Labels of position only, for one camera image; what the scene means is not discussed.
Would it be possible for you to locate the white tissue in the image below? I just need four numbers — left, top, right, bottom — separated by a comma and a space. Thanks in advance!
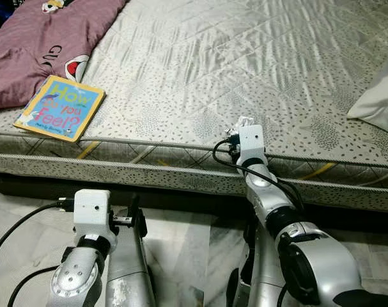
235, 116, 257, 129

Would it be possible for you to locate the blue yellow children's book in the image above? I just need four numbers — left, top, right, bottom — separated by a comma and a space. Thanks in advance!
13, 75, 106, 143

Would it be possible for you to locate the white pillow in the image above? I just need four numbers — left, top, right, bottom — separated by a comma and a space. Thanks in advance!
346, 48, 388, 135

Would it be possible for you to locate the dark bed base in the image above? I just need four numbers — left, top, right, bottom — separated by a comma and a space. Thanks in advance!
0, 171, 388, 236

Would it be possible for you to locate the silver robot left leg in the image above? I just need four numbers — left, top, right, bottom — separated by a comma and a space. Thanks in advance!
105, 221, 157, 307

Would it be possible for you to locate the silver robot leg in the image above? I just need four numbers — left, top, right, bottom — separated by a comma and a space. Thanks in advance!
227, 217, 277, 307
105, 221, 157, 307

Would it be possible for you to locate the grey quilted mattress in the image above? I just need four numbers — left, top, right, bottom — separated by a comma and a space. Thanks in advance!
0, 0, 388, 213

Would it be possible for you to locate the silver robot right leg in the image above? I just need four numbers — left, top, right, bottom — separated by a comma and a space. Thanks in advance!
227, 217, 277, 307

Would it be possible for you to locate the mauve cartoon print blanket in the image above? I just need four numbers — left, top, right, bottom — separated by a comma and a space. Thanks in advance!
0, 0, 129, 111

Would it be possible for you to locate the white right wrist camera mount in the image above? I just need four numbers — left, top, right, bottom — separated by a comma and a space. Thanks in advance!
237, 124, 267, 168

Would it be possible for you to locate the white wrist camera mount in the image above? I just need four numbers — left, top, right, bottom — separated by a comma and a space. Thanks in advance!
237, 124, 267, 168
72, 189, 116, 240

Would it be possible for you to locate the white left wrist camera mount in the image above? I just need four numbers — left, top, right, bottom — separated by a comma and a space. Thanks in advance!
72, 189, 116, 240

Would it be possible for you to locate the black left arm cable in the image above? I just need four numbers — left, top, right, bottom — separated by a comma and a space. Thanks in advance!
0, 200, 76, 307

